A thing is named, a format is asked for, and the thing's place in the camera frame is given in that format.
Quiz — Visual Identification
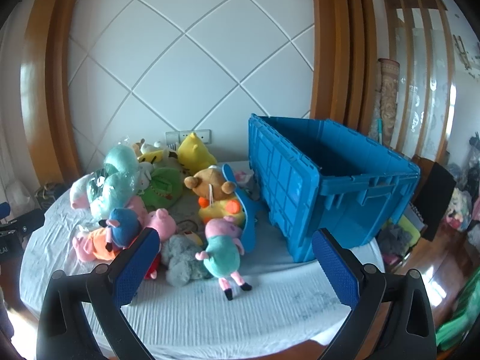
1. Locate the pig plush red dress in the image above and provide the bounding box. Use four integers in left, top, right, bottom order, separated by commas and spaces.
144, 208, 176, 280

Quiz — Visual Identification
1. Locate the yellow pikachu plush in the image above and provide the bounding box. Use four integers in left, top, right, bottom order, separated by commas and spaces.
177, 133, 217, 176

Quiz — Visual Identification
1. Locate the brown bear on yellow duck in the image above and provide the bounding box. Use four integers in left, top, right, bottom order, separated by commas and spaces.
184, 166, 245, 227

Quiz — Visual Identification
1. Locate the blue crate lid flap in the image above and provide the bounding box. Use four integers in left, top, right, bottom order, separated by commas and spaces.
221, 163, 263, 253

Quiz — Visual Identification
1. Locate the pig plush blue shirt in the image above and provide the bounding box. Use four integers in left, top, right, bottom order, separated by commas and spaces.
98, 208, 143, 252

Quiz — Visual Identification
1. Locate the light blue bed sheet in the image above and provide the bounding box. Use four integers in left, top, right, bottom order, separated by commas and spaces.
19, 192, 351, 359

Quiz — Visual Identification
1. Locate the pig plush teal shirt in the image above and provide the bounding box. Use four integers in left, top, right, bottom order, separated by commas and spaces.
195, 215, 252, 301

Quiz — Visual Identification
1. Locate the pig plush orange dress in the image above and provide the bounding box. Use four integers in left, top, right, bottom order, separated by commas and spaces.
72, 227, 122, 263

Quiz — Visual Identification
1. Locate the white wall socket panel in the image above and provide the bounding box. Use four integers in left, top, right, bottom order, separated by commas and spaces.
165, 129, 212, 150

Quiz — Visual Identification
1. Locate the yellow banana dog plush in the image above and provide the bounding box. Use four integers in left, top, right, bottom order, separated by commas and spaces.
137, 141, 177, 164

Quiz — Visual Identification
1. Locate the pink and white round plush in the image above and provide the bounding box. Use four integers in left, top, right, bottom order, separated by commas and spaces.
69, 173, 93, 210

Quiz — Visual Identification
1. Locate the blue plastic storage crate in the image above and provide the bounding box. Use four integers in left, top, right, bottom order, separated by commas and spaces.
248, 115, 421, 263

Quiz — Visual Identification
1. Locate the dark box by window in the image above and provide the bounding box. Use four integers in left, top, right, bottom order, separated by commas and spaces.
35, 183, 67, 211

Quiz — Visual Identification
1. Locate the grey fluffy plush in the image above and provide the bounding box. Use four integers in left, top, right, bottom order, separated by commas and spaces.
160, 234, 212, 288

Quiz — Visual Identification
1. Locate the rolled patterned rug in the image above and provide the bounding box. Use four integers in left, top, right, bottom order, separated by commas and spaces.
368, 58, 400, 147

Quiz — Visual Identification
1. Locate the green frog plush pouch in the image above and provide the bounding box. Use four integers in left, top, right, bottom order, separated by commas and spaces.
139, 167, 183, 211

